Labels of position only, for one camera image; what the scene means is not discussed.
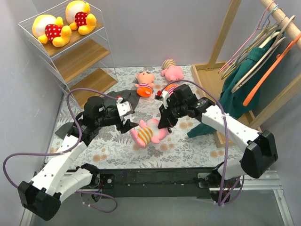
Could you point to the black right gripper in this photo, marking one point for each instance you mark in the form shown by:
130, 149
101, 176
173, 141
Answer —
168, 113

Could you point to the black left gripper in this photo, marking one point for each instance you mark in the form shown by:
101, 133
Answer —
120, 125

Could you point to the pink frog plush striped shirt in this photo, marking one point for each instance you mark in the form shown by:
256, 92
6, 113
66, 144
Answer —
148, 132

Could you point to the pink pig plush striped hat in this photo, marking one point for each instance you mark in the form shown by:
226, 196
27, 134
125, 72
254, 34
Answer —
171, 71

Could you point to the yellow bear plush polka shirt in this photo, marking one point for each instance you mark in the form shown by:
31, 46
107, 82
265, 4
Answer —
79, 18

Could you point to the orange bear plush polka shirt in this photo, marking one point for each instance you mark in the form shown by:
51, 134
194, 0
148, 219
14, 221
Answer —
49, 28

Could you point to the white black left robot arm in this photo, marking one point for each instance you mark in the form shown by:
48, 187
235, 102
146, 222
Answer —
68, 146

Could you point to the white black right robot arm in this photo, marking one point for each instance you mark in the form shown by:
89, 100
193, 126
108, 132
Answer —
259, 148

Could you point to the small orange striped plush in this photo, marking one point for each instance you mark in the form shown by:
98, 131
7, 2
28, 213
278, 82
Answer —
170, 88

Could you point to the dark grey cloth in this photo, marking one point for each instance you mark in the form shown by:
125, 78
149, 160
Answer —
129, 95

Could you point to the peach doll plush striped shirt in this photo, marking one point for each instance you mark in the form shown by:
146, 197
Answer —
145, 83

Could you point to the wooden clothes rack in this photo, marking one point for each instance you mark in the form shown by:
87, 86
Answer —
213, 74

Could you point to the dark green garment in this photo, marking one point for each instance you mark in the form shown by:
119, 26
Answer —
233, 102

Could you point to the beige wooden hanger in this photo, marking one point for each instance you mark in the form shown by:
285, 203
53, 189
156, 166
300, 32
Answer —
279, 39

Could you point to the orange plastic hanger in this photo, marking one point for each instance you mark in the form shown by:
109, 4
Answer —
269, 71

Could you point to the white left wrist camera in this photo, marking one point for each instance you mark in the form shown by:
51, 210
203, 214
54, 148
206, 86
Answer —
123, 106

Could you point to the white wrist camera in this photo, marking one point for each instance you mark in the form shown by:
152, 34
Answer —
123, 106
163, 96

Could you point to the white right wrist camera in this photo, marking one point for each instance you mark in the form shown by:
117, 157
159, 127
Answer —
163, 96

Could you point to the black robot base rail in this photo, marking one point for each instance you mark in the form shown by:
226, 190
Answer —
162, 182

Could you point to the white wire wooden shelf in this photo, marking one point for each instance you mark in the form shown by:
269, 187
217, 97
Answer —
85, 62

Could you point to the pink wire hanger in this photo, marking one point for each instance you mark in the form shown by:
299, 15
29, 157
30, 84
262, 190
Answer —
244, 42

